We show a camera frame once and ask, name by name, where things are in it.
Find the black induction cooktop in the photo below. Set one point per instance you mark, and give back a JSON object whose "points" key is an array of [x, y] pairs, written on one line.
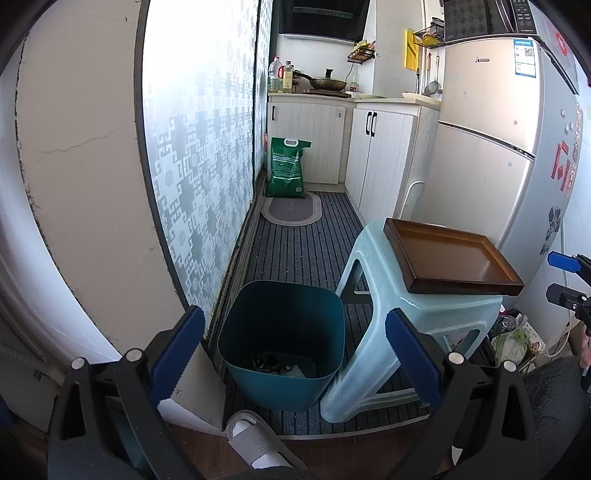
{"points": [[325, 92]]}

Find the light blue plastic stool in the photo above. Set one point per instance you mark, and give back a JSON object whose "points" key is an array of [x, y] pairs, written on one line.
{"points": [[369, 249]]}

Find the black range hood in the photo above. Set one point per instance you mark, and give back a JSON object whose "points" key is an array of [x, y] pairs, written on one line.
{"points": [[323, 18]]}

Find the green rice bag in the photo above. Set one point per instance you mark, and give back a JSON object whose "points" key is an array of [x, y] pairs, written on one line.
{"points": [[286, 170]]}

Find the black and white fridge sticker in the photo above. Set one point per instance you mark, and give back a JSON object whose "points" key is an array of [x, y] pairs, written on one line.
{"points": [[551, 228]]}

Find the brown wooden tray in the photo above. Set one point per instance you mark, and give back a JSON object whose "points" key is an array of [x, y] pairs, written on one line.
{"points": [[443, 258]]}

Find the wall spice rack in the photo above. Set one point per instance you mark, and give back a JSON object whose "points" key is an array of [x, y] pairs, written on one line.
{"points": [[361, 54]]}

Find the metal wok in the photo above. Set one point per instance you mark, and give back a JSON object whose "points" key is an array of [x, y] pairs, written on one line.
{"points": [[328, 83]]}

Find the hanging metal strainer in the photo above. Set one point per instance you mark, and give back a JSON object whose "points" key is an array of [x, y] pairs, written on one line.
{"points": [[432, 85]]}

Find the red fridge magnet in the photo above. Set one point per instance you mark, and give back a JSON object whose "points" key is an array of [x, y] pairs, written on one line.
{"points": [[562, 166]]}

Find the silver refrigerator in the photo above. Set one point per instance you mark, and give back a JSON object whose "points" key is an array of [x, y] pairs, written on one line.
{"points": [[480, 161]]}

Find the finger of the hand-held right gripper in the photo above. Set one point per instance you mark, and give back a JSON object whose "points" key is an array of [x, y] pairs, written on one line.
{"points": [[565, 297], [563, 262]]}

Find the black microwave oven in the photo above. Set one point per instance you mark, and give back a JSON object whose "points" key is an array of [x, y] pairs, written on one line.
{"points": [[485, 18]]}

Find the oval grey floor mat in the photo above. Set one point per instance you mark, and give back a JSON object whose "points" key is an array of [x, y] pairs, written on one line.
{"points": [[291, 210]]}

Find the plastic bag with contents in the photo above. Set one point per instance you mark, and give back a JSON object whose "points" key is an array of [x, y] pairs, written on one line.
{"points": [[512, 344]]}

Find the person's right hand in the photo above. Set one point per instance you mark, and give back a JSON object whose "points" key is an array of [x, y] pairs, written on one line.
{"points": [[586, 350]]}

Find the grey and white slipper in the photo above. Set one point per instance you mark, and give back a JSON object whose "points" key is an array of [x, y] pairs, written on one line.
{"points": [[254, 438]]}

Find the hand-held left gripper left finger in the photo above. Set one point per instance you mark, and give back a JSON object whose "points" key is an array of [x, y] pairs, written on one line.
{"points": [[178, 357]]}

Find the person's right forearm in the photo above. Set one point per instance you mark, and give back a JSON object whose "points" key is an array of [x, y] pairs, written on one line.
{"points": [[558, 415]]}

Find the patterned frosted glass door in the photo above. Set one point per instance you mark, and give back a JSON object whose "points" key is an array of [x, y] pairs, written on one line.
{"points": [[198, 138]]}

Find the white tube frame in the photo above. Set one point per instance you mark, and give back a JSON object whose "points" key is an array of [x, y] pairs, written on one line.
{"points": [[406, 194]]}

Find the small cooking oil bottle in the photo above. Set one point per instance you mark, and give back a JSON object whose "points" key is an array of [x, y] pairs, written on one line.
{"points": [[288, 78]]}

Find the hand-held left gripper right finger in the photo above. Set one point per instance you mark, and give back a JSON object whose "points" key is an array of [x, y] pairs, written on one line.
{"points": [[413, 364]]}

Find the teal plastic trash bin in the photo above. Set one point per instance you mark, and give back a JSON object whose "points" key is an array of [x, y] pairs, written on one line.
{"points": [[277, 323]]}

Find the large cooking oil bottle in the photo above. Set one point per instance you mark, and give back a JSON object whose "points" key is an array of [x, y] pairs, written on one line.
{"points": [[275, 76]]}

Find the yellow wall holder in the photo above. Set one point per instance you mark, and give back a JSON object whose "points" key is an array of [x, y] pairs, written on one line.
{"points": [[412, 50]]}

